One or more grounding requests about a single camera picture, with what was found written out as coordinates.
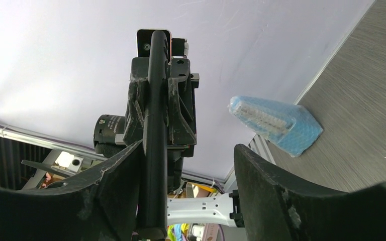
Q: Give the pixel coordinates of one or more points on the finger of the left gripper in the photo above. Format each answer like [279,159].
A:
[182,112]
[134,124]

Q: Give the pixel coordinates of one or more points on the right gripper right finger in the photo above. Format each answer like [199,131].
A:
[278,205]

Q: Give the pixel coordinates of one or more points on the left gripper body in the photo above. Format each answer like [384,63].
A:
[179,72]

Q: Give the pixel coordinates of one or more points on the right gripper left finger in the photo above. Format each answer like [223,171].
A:
[97,204]

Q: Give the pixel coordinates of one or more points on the black remote control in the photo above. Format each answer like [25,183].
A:
[152,221]

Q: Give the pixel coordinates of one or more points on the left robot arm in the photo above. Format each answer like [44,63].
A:
[113,133]

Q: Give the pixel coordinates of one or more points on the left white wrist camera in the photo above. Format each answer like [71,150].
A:
[176,47]

